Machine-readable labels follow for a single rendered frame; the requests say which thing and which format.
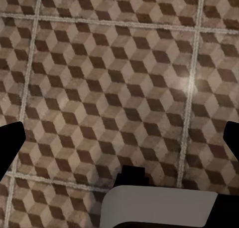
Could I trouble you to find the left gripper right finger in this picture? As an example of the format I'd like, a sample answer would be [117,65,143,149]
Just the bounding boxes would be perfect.
[223,121,239,161]

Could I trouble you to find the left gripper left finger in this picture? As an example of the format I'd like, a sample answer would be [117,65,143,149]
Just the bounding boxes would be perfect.
[0,121,26,181]

